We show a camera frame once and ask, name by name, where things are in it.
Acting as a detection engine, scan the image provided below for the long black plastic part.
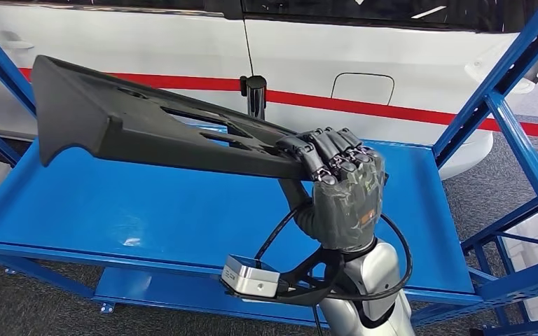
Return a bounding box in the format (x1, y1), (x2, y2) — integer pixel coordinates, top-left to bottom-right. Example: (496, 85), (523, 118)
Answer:
(31, 55), (317, 182)

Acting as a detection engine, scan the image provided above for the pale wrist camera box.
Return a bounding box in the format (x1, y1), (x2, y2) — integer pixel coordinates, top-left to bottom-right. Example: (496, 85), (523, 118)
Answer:
(221, 253), (282, 299)

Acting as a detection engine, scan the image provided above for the white car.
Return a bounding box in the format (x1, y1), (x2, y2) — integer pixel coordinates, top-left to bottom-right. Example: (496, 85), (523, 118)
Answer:
(0, 0), (538, 182)

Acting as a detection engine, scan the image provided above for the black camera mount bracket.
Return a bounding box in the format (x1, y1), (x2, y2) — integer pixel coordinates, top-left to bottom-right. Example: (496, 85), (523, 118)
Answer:
(224, 244), (347, 308)

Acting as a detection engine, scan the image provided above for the black stanchion post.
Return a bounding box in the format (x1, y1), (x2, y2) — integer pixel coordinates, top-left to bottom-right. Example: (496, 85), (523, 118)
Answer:
(240, 75), (268, 120)

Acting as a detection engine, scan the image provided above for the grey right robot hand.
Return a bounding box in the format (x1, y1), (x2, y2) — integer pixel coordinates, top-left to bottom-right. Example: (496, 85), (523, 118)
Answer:
(275, 126), (387, 253)

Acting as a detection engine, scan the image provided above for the red barrier belt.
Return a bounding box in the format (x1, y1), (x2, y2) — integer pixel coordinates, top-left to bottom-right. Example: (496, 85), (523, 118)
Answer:
(265, 89), (538, 141)
(0, 66), (243, 92)

